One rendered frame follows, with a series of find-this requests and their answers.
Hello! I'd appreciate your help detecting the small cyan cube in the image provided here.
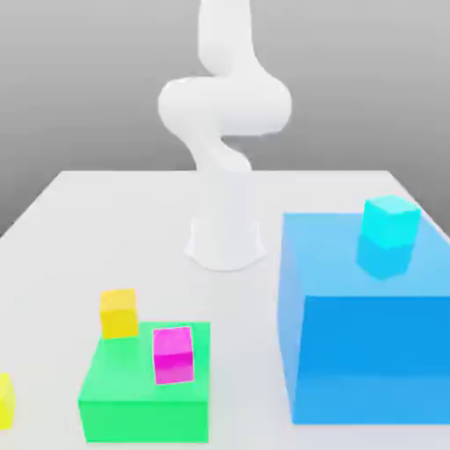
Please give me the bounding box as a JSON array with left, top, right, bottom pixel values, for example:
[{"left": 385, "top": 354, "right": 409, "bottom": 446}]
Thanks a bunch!
[{"left": 355, "top": 194, "right": 422, "bottom": 281}]

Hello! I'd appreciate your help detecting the large green box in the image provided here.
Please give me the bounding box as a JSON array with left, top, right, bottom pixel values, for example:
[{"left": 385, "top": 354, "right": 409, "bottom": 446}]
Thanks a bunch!
[{"left": 77, "top": 321, "right": 212, "bottom": 444}]

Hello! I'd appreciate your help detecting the large blue box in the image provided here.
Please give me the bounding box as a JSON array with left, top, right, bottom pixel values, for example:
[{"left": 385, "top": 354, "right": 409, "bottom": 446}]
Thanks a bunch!
[{"left": 276, "top": 211, "right": 450, "bottom": 425}]

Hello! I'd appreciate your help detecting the small orange-yellow cube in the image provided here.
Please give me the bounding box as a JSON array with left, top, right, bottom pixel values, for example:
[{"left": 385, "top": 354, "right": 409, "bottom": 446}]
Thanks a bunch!
[{"left": 99, "top": 287, "right": 141, "bottom": 341}]

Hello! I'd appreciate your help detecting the small lemon yellow cube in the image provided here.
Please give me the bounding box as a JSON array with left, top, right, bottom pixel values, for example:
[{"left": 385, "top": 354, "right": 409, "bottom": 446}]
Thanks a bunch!
[{"left": 0, "top": 372, "right": 18, "bottom": 432}]

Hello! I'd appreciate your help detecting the small magenta cube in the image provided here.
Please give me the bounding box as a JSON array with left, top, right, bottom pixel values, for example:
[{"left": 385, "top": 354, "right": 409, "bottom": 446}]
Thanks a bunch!
[{"left": 152, "top": 325, "right": 196, "bottom": 387}]

